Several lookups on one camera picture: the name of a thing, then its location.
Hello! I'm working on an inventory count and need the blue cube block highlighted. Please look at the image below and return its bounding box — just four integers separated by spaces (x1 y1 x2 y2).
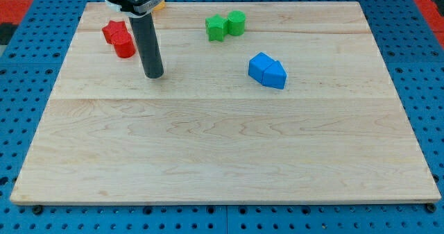
248 52 275 83

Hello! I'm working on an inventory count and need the light wooden board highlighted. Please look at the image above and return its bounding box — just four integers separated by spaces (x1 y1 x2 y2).
10 1 441 206

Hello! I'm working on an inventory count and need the blue pentagon block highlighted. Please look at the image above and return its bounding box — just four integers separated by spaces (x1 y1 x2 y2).
262 60 287 90

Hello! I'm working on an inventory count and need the green star block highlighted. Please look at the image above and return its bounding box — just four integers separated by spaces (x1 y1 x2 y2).
205 14 228 42

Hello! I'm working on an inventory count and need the green cylinder block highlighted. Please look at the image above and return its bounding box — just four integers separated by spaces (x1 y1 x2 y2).
228 10 246 36

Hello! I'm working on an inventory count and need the red cylinder block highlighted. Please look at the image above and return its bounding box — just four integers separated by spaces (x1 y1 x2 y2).
111 31 136 58

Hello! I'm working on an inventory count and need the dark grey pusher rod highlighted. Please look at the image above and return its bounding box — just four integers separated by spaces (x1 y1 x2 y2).
129 13 164 79

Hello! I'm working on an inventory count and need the yellow block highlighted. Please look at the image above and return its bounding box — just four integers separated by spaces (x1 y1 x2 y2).
153 0 166 11

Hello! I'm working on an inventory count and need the red star block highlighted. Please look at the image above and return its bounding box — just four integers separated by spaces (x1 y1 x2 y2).
101 20 128 44

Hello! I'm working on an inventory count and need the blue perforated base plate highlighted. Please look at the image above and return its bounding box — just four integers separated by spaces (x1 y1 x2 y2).
1 0 443 233

